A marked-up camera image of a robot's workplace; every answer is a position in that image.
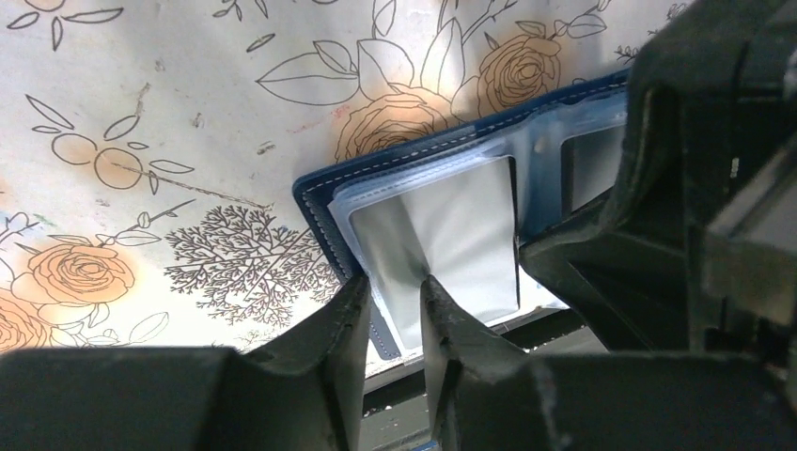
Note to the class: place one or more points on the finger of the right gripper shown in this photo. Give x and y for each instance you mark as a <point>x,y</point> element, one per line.
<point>598,267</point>

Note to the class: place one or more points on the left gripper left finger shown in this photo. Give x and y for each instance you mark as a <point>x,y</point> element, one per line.
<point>301,391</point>

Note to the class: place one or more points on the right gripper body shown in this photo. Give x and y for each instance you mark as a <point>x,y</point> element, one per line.
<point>707,110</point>

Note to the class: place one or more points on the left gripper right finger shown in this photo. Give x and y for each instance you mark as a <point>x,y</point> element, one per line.
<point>485,393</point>

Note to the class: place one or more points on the navy blue card holder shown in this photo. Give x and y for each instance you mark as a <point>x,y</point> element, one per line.
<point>458,205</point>

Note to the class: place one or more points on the floral patterned table mat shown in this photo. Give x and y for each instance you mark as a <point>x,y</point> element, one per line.
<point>148,148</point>

